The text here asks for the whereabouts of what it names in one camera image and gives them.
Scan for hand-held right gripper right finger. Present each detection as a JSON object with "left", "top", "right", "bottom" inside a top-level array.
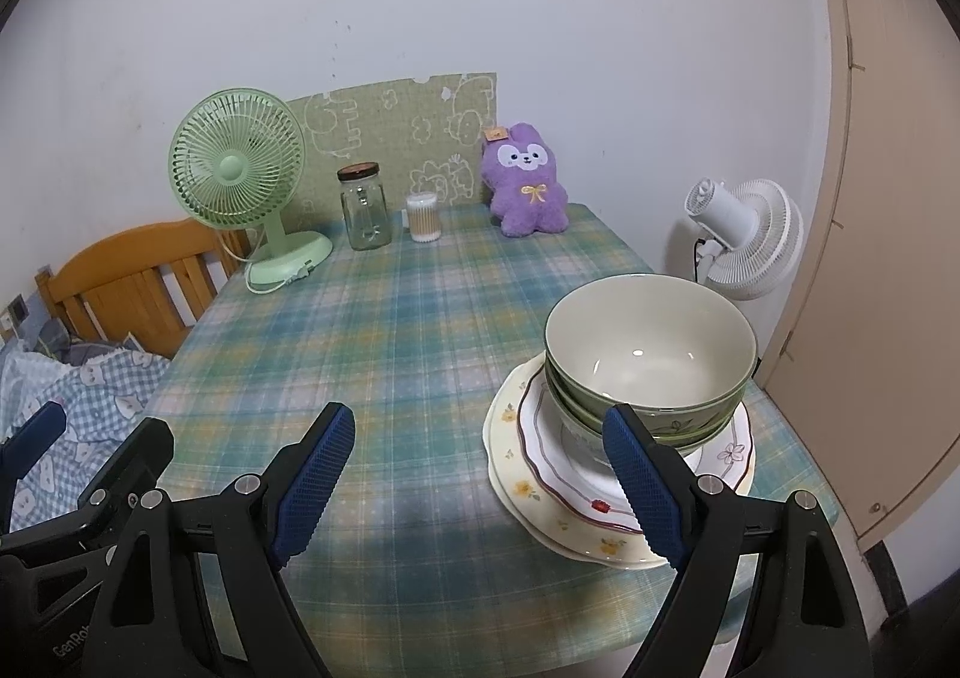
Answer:
[{"left": 602, "top": 403, "right": 875, "bottom": 678}]

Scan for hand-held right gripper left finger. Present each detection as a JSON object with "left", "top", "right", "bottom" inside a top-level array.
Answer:
[{"left": 84, "top": 402, "right": 357, "bottom": 678}]

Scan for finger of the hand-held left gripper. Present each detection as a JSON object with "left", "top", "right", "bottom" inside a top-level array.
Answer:
[
  {"left": 71, "top": 415, "right": 175, "bottom": 523},
  {"left": 0, "top": 400, "right": 67, "bottom": 491}
]

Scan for green floral ceramic bowl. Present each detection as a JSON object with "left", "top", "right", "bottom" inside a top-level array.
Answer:
[
  {"left": 545, "top": 274, "right": 759, "bottom": 418},
  {"left": 559, "top": 400, "right": 743, "bottom": 455},
  {"left": 547, "top": 363, "right": 751, "bottom": 433}
]

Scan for small yellow flower plate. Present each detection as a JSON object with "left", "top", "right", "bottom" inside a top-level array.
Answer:
[{"left": 491, "top": 367, "right": 755, "bottom": 551}]

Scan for large yellow flower plate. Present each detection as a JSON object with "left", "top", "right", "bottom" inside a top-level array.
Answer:
[{"left": 483, "top": 355, "right": 755, "bottom": 570}]

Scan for blue checked printed blanket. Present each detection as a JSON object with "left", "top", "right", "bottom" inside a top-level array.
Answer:
[{"left": 0, "top": 348, "right": 173, "bottom": 536}]

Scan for grey cloth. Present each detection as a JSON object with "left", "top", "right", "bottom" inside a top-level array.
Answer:
[{"left": 30, "top": 318, "right": 151, "bottom": 364}]

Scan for plaid tablecloth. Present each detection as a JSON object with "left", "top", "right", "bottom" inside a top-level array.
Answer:
[{"left": 139, "top": 202, "right": 837, "bottom": 678}]

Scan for wooden bed headboard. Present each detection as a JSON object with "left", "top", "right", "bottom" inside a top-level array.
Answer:
[{"left": 34, "top": 219, "right": 252, "bottom": 360}]

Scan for white clip fan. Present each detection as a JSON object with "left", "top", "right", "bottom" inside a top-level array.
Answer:
[{"left": 684, "top": 177, "right": 805, "bottom": 302}]

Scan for glass jar with dark lid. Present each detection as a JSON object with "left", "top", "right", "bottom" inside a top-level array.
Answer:
[{"left": 337, "top": 163, "right": 393, "bottom": 251}]

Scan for cotton swab container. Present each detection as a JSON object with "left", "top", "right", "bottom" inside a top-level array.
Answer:
[{"left": 406, "top": 193, "right": 442, "bottom": 244}]

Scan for purple plush rabbit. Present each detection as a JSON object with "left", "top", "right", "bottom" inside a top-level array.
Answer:
[{"left": 481, "top": 121, "right": 569, "bottom": 239}]

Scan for beige door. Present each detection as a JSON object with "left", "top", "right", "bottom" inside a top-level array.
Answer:
[{"left": 750, "top": 0, "right": 960, "bottom": 544}]

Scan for green desk fan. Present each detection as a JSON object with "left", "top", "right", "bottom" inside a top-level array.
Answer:
[{"left": 168, "top": 88, "right": 333, "bottom": 294}]

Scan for white fan cable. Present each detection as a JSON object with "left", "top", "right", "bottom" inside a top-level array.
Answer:
[{"left": 221, "top": 228, "right": 312, "bottom": 295}]

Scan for green patterned wall sheet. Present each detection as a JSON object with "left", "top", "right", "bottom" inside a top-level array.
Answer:
[{"left": 283, "top": 73, "right": 497, "bottom": 229}]

